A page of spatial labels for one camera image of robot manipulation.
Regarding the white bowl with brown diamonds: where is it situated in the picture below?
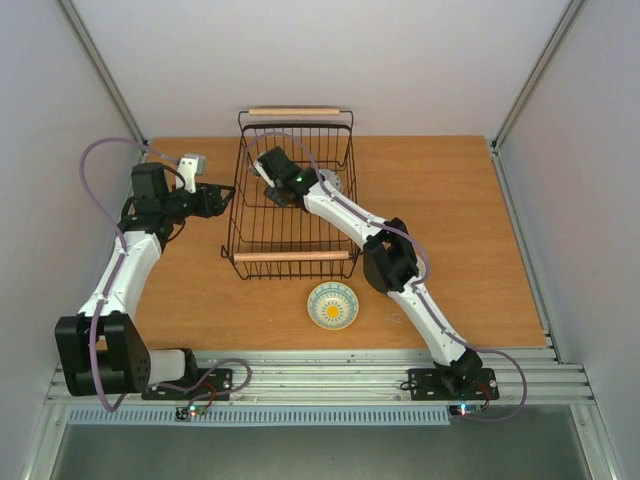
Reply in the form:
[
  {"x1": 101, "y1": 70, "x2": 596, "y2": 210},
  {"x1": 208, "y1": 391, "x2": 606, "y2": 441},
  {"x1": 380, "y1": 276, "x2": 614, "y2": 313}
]
[{"x1": 320, "y1": 169, "x2": 344, "y2": 193}]

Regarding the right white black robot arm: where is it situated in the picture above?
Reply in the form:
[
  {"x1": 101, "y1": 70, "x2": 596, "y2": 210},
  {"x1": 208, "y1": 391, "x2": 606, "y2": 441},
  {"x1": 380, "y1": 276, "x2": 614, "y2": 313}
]
[{"x1": 251, "y1": 147, "x2": 483, "y2": 398}]

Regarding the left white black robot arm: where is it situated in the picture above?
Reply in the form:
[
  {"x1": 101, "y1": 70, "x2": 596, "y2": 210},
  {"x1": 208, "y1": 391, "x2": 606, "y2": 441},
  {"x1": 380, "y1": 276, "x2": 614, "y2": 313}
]
[{"x1": 54, "y1": 157, "x2": 235, "y2": 398}]

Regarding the teal yellow sun bowl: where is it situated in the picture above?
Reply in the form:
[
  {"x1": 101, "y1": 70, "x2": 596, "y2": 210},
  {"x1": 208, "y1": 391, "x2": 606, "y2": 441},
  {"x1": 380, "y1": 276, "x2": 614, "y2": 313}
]
[{"x1": 307, "y1": 281, "x2": 360, "y2": 331}]

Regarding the white bowl under stack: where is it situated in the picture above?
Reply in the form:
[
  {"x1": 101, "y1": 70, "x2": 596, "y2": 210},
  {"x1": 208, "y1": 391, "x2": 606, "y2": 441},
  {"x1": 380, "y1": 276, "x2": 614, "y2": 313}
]
[{"x1": 416, "y1": 251, "x2": 430, "y2": 282}]

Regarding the left circuit board with leds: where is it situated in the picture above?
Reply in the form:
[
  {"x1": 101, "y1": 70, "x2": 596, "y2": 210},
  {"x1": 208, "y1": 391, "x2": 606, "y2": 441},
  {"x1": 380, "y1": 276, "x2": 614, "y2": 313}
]
[{"x1": 174, "y1": 405, "x2": 208, "y2": 421}]

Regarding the circuit board with leds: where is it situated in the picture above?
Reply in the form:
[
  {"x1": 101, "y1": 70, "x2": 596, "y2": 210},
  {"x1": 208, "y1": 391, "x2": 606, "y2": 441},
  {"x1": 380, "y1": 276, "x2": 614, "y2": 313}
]
[
  {"x1": 449, "y1": 403, "x2": 486, "y2": 417},
  {"x1": 174, "y1": 405, "x2": 208, "y2": 421}
]

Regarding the right circuit board with leds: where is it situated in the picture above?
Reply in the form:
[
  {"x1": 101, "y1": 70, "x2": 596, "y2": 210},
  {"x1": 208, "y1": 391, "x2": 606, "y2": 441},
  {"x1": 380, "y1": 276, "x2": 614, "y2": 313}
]
[{"x1": 449, "y1": 403, "x2": 486, "y2": 417}]

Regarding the black wire dish rack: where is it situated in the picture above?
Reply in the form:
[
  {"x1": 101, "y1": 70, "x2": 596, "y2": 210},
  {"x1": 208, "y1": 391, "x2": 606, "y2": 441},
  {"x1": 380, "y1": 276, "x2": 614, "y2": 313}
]
[{"x1": 221, "y1": 107, "x2": 360, "y2": 280}]

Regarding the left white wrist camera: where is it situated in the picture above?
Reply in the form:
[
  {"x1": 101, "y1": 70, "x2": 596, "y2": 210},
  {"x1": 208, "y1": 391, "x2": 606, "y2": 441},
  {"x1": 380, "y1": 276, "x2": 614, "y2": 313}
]
[{"x1": 176, "y1": 154, "x2": 206, "y2": 193}]

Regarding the aluminium rail frame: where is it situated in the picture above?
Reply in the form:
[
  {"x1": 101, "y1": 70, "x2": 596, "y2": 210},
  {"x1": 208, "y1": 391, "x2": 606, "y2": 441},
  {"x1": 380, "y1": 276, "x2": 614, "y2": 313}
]
[{"x1": 45, "y1": 348, "x2": 597, "y2": 405}]

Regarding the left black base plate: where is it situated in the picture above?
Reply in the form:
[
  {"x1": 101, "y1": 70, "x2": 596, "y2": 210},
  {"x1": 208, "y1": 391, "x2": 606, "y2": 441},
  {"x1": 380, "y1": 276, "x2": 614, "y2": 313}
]
[{"x1": 141, "y1": 368, "x2": 234, "y2": 401}]

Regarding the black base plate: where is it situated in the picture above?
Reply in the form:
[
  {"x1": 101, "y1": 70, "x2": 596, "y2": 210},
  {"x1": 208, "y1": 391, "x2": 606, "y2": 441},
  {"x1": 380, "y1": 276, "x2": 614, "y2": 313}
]
[
  {"x1": 400, "y1": 368, "x2": 500, "y2": 401},
  {"x1": 141, "y1": 368, "x2": 234, "y2": 401}
]

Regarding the left aluminium corner post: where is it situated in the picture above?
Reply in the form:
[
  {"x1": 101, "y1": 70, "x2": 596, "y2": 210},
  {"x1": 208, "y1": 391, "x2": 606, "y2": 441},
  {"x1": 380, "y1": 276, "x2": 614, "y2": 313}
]
[{"x1": 55, "y1": 0, "x2": 146, "y2": 143}]

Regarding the aluminium corner post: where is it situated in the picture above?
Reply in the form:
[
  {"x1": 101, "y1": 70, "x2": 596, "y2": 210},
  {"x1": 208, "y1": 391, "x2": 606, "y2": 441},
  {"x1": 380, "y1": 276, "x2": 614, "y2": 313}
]
[
  {"x1": 55, "y1": 0, "x2": 146, "y2": 143},
  {"x1": 491, "y1": 0, "x2": 587, "y2": 151}
]

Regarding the grey slotted cable duct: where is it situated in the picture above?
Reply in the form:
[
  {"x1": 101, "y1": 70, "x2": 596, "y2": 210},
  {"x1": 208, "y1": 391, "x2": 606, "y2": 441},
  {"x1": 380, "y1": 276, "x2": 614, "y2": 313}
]
[{"x1": 68, "y1": 406, "x2": 450, "y2": 428}]

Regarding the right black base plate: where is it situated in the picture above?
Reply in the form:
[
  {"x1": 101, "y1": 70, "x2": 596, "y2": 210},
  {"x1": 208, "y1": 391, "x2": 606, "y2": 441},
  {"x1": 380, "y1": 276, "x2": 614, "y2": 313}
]
[{"x1": 400, "y1": 368, "x2": 500, "y2": 401}]

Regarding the right aluminium corner post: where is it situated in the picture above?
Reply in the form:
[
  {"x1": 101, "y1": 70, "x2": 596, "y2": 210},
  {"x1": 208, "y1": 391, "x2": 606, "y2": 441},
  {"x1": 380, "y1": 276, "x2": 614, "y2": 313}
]
[{"x1": 491, "y1": 0, "x2": 587, "y2": 151}]

